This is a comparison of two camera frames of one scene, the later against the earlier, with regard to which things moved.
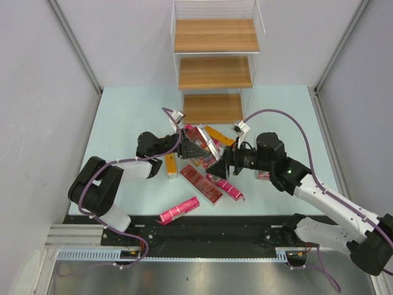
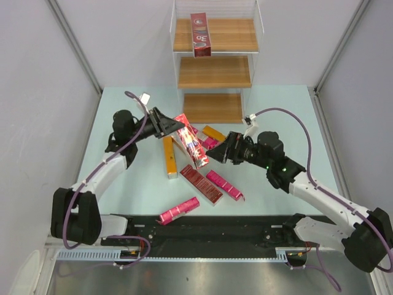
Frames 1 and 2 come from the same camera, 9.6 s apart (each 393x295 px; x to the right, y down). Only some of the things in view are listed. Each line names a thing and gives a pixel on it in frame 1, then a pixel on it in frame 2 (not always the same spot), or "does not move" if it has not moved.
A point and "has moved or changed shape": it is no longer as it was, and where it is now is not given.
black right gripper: (231, 156) → (230, 150)
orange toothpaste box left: (171, 161) does not move
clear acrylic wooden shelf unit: (217, 45) does not move
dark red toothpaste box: (202, 184) does not move
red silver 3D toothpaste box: (201, 136) has moved or changed shape
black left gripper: (189, 148) → (162, 125)
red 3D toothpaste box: (264, 174) → (201, 35)
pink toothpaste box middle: (223, 184) does not move
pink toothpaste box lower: (178, 211) does not move
